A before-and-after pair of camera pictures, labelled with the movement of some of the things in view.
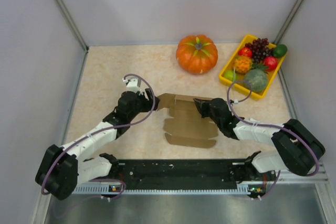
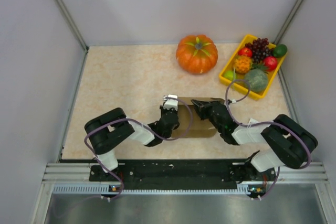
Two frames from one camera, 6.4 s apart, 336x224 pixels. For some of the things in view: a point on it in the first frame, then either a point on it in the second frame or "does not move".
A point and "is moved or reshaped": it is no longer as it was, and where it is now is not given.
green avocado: x=280 y=51 does not move
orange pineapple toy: x=243 y=64 does not move
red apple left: x=245 y=51 does not move
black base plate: x=191 y=172 does not move
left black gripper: x=148 y=105 → x=163 y=109
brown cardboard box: x=187 y=127 is moved or reshaped
